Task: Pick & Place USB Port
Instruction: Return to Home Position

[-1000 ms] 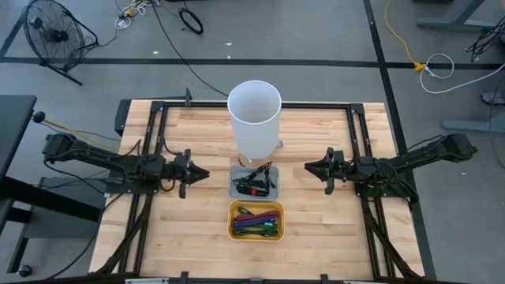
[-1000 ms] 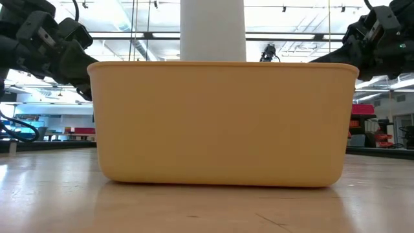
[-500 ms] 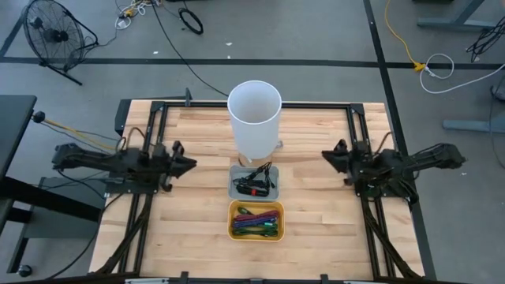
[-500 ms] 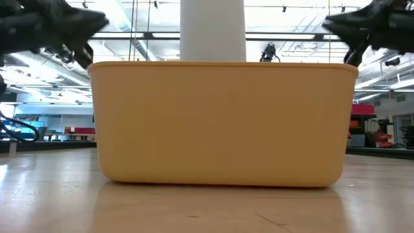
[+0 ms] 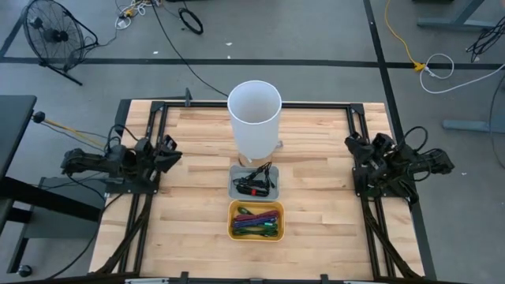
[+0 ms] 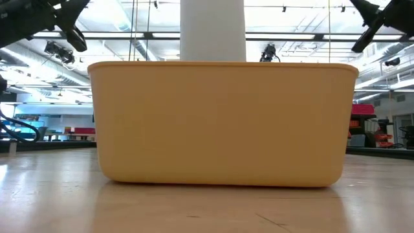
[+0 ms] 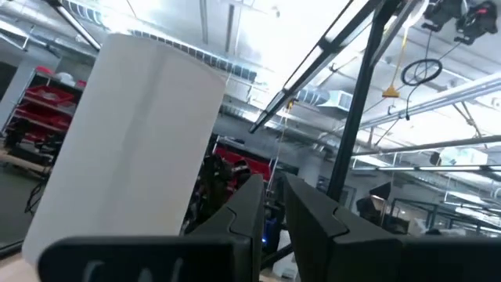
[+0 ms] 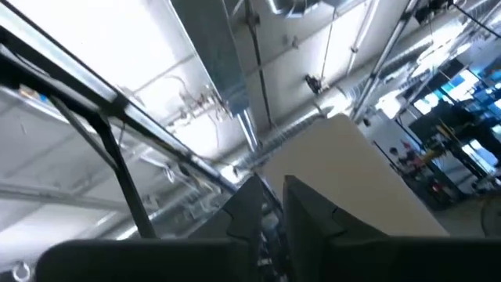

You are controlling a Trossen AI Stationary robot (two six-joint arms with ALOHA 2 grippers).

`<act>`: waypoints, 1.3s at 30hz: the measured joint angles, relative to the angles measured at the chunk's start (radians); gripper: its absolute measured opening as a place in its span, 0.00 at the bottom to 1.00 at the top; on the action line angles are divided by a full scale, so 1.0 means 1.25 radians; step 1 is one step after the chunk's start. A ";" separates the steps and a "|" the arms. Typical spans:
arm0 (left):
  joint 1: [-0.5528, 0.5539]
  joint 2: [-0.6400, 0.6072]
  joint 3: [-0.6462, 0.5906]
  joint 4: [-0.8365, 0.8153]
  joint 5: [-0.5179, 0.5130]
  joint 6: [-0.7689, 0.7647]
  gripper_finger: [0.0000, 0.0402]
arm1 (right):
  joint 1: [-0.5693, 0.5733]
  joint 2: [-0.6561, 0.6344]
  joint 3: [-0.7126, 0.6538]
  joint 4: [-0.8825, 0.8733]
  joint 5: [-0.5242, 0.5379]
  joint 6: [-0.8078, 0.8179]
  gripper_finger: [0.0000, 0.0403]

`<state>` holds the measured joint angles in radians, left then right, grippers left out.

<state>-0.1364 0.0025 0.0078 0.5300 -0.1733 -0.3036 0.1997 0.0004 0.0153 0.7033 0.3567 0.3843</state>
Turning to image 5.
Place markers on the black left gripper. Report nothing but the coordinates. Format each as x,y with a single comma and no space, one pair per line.
144,158

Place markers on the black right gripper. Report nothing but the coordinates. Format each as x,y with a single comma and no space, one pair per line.
376,169

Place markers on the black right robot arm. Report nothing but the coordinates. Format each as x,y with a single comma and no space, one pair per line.
430,163

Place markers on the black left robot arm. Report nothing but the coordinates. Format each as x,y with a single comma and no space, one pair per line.
90,161

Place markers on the grey plastic tray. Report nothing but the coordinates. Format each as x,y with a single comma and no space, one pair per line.
236,173

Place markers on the round wooden base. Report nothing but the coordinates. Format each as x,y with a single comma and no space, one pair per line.
245,159

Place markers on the white plastic cylinder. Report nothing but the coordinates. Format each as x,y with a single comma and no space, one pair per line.
254,134

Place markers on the yellow plastic bin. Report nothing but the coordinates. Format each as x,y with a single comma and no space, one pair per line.
256,206

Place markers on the grey desk foot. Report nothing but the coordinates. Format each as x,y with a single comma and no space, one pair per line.
473,125
453,23

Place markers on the black ball knob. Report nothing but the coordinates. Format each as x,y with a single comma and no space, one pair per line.
38,116

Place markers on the black desk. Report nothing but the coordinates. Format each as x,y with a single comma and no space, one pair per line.
16,126

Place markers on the black floor fan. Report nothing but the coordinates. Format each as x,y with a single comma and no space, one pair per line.
55,35

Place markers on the black frame clamp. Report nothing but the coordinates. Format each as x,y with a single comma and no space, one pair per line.
183,277
324,278
188,96

